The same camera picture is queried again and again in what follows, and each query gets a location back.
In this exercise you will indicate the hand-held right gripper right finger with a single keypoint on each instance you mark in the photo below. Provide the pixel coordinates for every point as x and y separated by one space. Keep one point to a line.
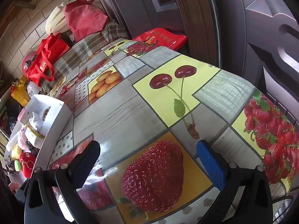
211 165

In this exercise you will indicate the brown door frame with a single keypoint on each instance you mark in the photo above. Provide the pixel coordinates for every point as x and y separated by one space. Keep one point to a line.
193 16

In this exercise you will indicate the yellow bag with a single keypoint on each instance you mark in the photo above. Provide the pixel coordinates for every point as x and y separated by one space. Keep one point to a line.
21 95

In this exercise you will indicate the white helmet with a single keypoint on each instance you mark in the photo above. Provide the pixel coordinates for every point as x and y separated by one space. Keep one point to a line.
32 89

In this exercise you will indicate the fruit print tablecloth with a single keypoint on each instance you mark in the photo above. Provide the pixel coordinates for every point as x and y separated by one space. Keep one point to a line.
130 112

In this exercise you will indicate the plaid covered box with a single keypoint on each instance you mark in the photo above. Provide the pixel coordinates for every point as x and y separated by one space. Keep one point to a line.
93 43

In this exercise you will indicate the red shopping bag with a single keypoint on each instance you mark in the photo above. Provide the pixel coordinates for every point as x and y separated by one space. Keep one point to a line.
86 19

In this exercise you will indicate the cream foam roll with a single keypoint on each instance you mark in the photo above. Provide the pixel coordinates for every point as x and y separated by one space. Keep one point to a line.
55 22

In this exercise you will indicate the red helmet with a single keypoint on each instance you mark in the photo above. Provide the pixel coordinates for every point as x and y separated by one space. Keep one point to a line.
26 60

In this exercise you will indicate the dark metal door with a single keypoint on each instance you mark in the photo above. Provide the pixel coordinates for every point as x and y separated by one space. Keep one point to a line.
257 51
144 9

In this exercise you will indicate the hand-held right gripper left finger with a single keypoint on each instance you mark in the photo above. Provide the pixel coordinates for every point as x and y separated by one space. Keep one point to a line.
85 161

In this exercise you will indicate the yellow sponge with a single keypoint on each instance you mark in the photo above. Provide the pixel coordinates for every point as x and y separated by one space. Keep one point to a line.
15 151

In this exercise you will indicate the red tote bag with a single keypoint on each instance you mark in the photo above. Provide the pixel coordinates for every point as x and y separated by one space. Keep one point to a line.
46 56

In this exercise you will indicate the white cardboard tray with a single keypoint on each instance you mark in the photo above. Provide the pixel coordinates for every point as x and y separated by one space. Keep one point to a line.
56 121

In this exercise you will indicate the red printed bag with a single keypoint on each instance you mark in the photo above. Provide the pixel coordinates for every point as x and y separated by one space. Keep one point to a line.
161 37

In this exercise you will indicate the pink round sponge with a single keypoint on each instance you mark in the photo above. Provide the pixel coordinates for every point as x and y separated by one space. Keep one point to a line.
23 140

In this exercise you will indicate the red plush apple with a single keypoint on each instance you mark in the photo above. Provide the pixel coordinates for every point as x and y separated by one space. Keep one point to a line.
26 165

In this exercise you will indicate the white scrunchie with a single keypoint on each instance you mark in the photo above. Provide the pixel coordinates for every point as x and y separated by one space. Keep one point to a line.
37 119

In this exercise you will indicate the green tissue pack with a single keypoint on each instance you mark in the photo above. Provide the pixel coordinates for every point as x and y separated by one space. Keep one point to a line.
34 136

